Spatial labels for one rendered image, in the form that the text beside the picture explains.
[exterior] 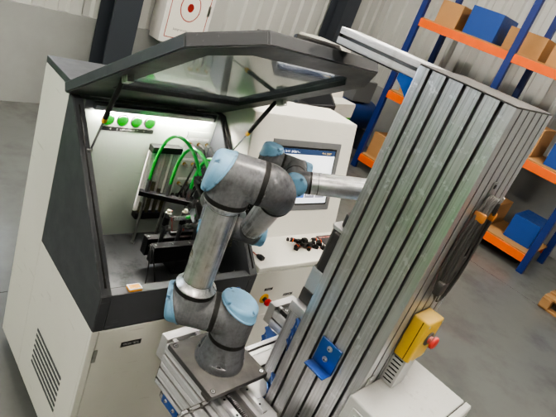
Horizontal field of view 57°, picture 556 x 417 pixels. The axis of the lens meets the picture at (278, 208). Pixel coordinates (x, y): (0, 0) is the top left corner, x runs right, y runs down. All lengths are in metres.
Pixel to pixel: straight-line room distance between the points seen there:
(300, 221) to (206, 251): 1.32
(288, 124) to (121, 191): 0.80
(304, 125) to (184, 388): 1.34
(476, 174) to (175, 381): 1.08
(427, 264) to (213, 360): 0.67
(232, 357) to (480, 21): 6.18
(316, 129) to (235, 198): 1.32
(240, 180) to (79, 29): 4.98
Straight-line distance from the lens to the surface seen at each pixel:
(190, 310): 1.45
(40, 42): 6.00
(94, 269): 1.90
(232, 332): 1.49
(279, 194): 1.26
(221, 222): 1.31
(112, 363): 2.14
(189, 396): 1.68
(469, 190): 1.20
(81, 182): 1.97
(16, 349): 2.84
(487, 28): 7.16
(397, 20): 9.17
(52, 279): 2.29
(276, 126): 2.34
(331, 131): 2.60
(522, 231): 6.92
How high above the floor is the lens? 2.10
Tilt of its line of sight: 23 degrees down
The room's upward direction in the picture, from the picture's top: 22 degrees clockwise
